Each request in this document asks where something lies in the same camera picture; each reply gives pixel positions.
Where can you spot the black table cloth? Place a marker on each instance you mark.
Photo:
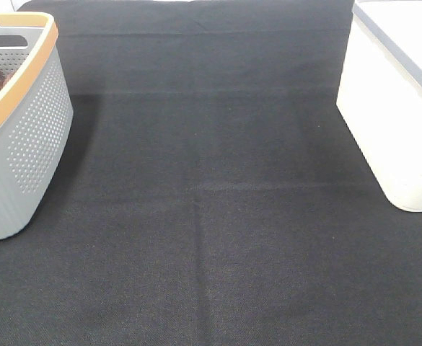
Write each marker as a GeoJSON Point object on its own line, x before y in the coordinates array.
{"type": "Point", "coordinates": [210, 192]}

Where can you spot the white plastic storage bin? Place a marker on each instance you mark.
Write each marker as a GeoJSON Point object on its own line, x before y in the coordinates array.
{"type": "Point", "coordinates": [380, 95]}

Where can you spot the grey perforated laundry basket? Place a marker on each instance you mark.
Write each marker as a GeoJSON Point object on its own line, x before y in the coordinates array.
{"type": "Point", "coordinates": [35, 115]}

